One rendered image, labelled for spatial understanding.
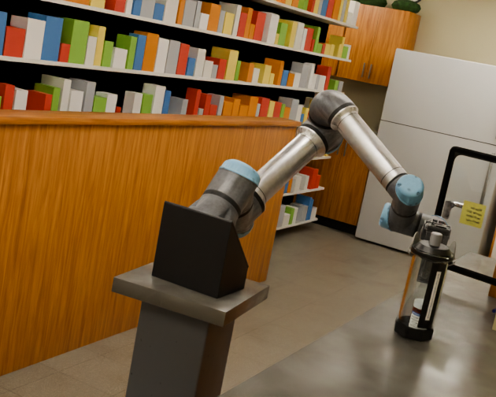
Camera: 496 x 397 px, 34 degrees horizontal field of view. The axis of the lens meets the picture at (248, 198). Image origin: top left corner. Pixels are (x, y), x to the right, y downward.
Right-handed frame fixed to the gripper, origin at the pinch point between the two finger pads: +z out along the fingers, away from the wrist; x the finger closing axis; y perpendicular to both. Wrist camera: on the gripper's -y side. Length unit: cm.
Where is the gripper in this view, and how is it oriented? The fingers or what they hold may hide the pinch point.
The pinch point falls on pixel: (430, 260)
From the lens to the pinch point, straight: 209.8
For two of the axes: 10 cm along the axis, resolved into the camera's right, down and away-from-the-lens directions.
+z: -2.4, 1.4, -9.6
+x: 9.5, 2.3, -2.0
